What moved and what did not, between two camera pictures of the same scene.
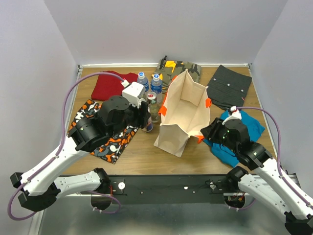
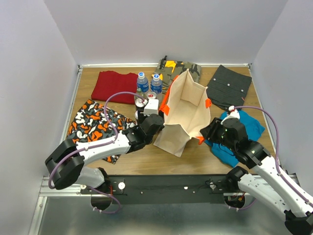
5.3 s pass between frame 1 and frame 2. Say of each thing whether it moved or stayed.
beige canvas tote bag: stayed
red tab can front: stayed
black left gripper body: moved
